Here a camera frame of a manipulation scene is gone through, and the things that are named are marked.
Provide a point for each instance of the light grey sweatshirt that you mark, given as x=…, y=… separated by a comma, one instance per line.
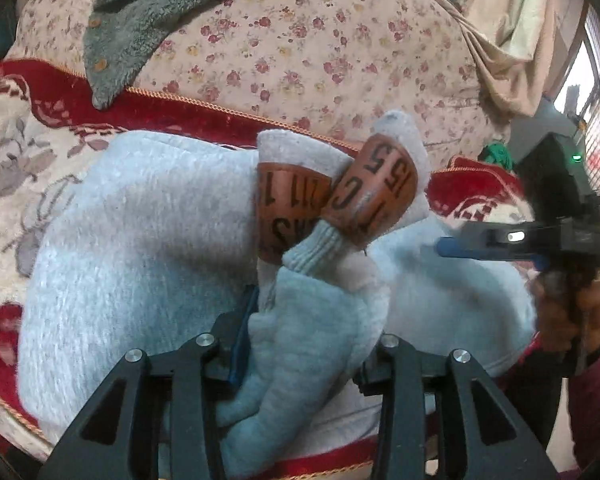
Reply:
x=155, y=240

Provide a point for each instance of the red and white floral blanket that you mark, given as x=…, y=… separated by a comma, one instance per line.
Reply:
x=20, y=125

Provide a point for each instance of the green fleece garment with buttons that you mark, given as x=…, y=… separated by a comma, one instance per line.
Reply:
x=140, y=15

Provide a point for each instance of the person's right hand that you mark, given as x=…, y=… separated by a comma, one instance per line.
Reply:
x=550, y=310

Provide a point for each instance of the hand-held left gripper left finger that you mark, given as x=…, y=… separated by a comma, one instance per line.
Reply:
x=240, y=345

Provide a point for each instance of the window with grille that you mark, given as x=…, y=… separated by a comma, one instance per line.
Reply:
x=597, y=100

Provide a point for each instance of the beige curtain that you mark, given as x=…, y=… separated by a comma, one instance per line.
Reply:
x=510, y=25

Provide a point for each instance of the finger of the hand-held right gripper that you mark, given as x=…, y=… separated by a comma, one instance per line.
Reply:
x=485, y=245

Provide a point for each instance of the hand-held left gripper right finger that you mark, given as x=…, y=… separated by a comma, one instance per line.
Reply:
x=400, y=390

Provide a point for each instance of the pink floral quilt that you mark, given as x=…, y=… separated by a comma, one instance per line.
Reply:
x=305, y=35

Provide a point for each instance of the small green object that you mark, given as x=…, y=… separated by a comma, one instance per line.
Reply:
x=497, y=154

